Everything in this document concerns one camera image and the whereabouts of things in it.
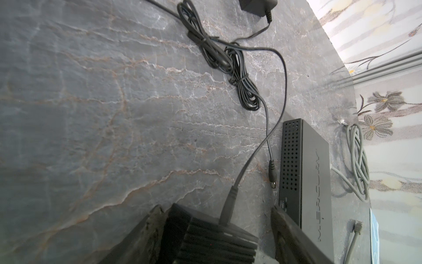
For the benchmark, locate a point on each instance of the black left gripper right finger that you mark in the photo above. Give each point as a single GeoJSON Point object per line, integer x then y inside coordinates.
{"type": "Point", "coordinates": [291, 244]}

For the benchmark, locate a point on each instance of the black power adapter with cable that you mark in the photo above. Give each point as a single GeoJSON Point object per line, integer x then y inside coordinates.
{"type": "Point", "coordinates": [213, 51]}

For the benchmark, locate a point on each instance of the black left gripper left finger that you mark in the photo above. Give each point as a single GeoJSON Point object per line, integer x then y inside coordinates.
{"type": "Point", "coordinates": [142, 244]}

